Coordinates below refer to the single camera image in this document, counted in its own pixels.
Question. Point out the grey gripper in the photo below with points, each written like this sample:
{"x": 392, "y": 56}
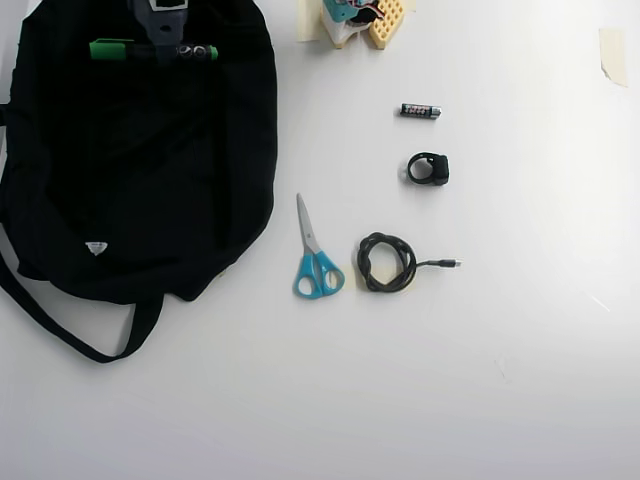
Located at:
{"x": 161, "y": 31}

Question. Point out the green marker with black label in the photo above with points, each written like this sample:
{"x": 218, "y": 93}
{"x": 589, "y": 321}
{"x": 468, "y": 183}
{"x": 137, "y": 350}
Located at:
{"x": 107, "y": 51}

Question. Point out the white and yellow robot arm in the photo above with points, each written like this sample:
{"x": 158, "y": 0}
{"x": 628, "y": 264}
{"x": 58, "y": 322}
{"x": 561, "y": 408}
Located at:
{"x": 387, "y": 22}

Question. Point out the black fabric bag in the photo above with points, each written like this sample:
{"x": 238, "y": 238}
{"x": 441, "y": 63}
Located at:
{"x": 125, "y": 175}

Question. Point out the black AA battery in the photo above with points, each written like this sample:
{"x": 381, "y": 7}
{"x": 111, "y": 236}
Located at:
{"x": 420, "y": 110}

